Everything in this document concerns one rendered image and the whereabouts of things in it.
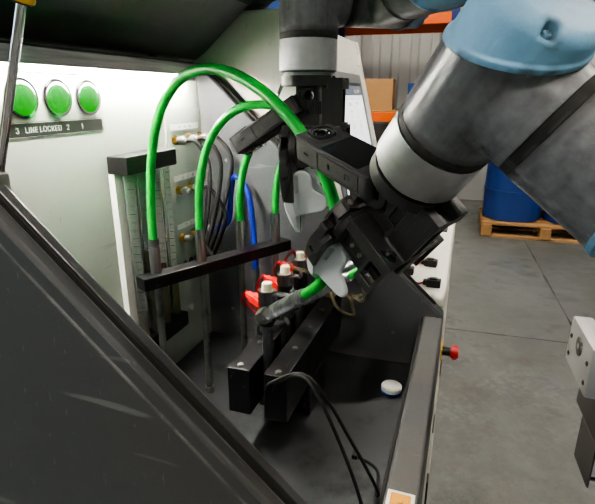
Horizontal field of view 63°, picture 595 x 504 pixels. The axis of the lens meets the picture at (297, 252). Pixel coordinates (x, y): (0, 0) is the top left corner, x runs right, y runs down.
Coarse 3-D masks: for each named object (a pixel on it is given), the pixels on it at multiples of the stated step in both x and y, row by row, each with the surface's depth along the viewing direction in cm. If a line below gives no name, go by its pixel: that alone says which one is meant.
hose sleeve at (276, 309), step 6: (294, 294) 59; (300, 294) 58; (282, 300) 61; (288, 300) 60; (294, 300) 59; (300, 300) 58; (306, 300) 59; (270, 306) 63; (276, 306) 62; (282, 306) 61; (288, 306) 60; (294, 306) 60; (264, 312) 63; (270, 312) 63; (276, 312) 62; (282, 312) 62; (270, 318) 63
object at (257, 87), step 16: (208, 64) 60; (176, 80) 65; (240, 80) 57; (256, 80) 56; (272, 96) 54; (160, 112) 69; (288, 112) 53; (160, 128) 72; (304, 128) 53; (320, 176) 52; (336, 192) 52; (304, 288) 58; (320, 288) 56
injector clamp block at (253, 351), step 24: (312, 312) 95; (336, 312) 100; (312, 336) 85; (240, 360) 78; (288, 360) 78; (312, 360) 86; (240, 384) 76; (264, 384) 74; (288, 384) 74; (240, 408) 77; (288, 408) 75; (312, 408) 89
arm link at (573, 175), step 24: (576, 96) 26; (552, 120) 26; (576, 120) 26; (528, 144) 27; (552, 144) 27; (576, 144) 26; (504, 168) 30; (528, 168) 28; (552, 168) 27; (576, 168) 26; (528, 192) 30; (552, 192) 28; (576, 192) 27; (552, 216) 30; (576, 216) 28
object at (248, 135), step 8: (288, 104) 63; (296, 104) 63; (272, 112) 64; (296, 112) 63; (256, 120) 65; (264, 120) 64; (272, 120) 64; (280, 120) 64; (248, 128) 65; (256, 128) 65; (264, 128) 65; (272, 128) 64; (280, 128) 66; (232, 136) 66; (240, 136) 66; (248, 136) 66; (256, 136) 65; (264, 136) 65; (272, 136) 68; (232, 144) 67; (240, 144) 66; (248, 144) 66; (256, 144) 67; (240, 152) 67; (248, 152) 69
